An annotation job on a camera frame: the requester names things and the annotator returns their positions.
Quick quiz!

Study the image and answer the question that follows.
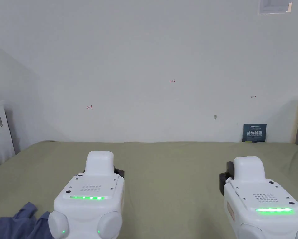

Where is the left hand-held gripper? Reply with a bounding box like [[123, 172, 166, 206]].
[[48, 150, 125, 239]]

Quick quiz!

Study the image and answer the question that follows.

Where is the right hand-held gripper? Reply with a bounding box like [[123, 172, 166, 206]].
[[219, 156, 298, 239]]

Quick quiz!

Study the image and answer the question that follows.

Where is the dark blue shirt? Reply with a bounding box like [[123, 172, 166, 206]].
[[0, 201, 55, 239]]

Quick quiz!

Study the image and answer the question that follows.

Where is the dark blue sign card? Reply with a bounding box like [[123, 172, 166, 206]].
[[242, 124, 267, 143]]

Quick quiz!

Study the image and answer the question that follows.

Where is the bed with pale green sheet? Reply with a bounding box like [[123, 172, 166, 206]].
[[0, 140, 298, 239]]

